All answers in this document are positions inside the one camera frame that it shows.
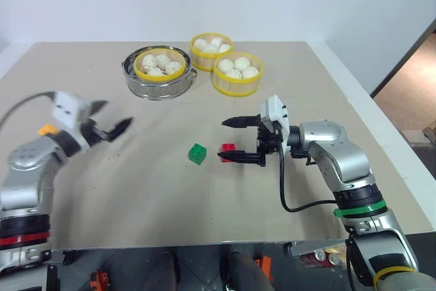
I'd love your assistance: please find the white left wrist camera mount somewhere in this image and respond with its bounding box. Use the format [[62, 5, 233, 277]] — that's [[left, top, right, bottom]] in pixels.
[[50, 91, 92, 129]]

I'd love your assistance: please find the red drink can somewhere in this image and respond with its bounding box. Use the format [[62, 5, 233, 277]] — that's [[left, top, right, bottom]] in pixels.
[[308, 249, 328, 266], [325, 251, 345, 268]]

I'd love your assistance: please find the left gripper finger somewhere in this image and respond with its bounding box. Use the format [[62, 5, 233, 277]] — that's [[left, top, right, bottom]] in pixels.
[[89, 99, 109, 117], [108, 117, 134, 142]]

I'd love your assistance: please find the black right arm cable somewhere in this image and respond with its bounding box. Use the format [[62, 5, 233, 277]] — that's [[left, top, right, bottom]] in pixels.
[[277, 147, 338, 213]]

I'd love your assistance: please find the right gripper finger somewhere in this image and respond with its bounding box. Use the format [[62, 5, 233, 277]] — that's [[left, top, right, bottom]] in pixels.
[[221, 114, 262, 130], [217, 149, 261, 166]]

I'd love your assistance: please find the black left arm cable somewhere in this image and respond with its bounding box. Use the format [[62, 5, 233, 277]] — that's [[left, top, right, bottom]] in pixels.
[[0, 91, 57, 127]]

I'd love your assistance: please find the stainless steel steamer pot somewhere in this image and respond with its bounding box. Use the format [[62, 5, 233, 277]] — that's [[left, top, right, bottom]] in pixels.
[[121, 45, 198, 101]]

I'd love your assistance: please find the dark rounded shape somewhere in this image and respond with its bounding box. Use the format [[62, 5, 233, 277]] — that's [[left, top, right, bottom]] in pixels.
[[226, 249, 270, 291]]

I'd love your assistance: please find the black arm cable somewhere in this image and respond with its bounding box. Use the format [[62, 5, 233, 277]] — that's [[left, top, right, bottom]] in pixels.
[[277, 147, 338, 213], [0, 91, 57, 127]]

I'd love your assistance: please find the red toy cube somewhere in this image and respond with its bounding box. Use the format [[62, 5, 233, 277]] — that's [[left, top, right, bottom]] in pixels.
[[219, 143, 238, 164]]

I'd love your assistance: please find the orange plastic bracket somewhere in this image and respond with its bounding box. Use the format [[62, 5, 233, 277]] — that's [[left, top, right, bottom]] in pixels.
[[255, 256, 273, 280], [89, 269, 112, 291]]

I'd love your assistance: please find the yellow-rimmed bamboo steamer basket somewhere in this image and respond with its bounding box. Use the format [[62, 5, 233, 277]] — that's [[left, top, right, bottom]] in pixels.
[[212, 51, 264, 97], [189, 33, 235, 73], [133, 48, 187, 83]]

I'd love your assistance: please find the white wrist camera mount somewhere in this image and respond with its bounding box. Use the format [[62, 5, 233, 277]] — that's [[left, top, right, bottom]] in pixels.
[[50, 91, 92, 129], [259, 94, 292, 156]]

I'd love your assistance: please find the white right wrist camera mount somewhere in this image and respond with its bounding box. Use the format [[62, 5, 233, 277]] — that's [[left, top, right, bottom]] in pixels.
[[259, 94, 292, 156]]

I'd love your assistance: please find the orange toy cube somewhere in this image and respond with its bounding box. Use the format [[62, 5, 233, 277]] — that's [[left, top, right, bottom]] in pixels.
[[37, 123, 59, 136]]

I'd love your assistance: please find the green toy cube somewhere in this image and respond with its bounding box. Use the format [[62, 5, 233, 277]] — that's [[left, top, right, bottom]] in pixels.
[[188, 142, 208, 166]]

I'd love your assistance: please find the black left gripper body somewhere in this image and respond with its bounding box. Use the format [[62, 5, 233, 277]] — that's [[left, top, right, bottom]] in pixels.
[[79, 117, 115, 147]]

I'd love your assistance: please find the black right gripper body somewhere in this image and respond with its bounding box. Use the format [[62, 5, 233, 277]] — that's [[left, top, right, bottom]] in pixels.
[[256, 114, 284, 168]]

